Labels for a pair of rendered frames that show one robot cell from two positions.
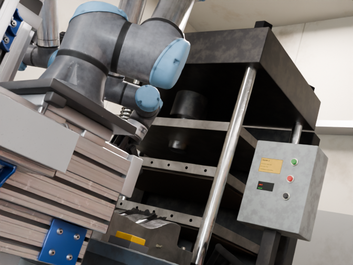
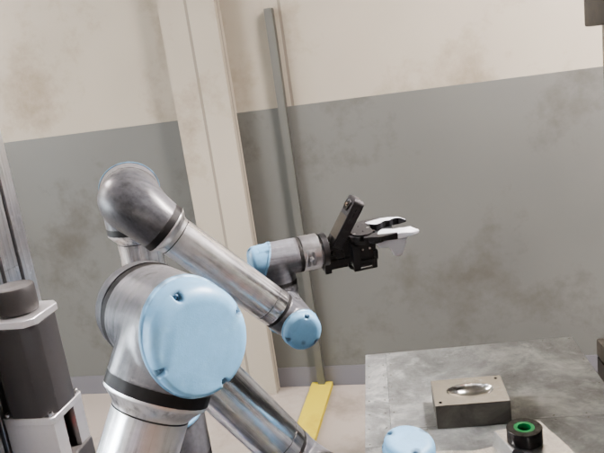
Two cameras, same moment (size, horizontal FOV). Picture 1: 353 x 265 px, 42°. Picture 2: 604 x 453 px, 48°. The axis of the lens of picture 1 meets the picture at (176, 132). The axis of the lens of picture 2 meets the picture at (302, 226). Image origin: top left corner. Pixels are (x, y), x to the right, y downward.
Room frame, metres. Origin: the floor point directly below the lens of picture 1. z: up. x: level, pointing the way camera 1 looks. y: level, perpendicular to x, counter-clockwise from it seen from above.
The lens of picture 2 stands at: (0.90, -0.57, 1.83)
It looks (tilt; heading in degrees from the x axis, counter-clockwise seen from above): 14 degrees down; 58
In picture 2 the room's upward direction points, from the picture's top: 8 degrees counter-clockwise
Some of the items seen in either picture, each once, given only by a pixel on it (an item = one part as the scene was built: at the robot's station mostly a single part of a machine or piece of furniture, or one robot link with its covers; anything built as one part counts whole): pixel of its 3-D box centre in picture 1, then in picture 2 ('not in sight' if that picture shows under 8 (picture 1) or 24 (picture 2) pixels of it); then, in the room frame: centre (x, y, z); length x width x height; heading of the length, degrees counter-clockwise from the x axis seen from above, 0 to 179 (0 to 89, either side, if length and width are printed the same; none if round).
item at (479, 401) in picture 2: not in sight; (469, 401); (2.17, 0.69, 0.84); 0.20 x 0.15 x 0.07; 141
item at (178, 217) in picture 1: (160, 221); not in sight; (2.77, -0.07, 1.02); 1.10 x 0.74 x 0.05; 51
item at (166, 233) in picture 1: (128, 228); not in sight; (1.67, 0.06, 0.87); 0.50 x 0.26 x 0.14; 141
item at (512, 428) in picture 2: not in sight; (524, 433); (2.02, 0.38, 0.93); 0.08 x 0.08 x 0.04
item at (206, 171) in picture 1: (172, 181); not in sight; (2.77, -0.07, 1.27); 1.10 x 0.74 x 0.05; 51
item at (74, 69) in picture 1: (74, 83); not in sight; (0.93, 0.24, 1.09); 0.15 x 0.15 x 0.10
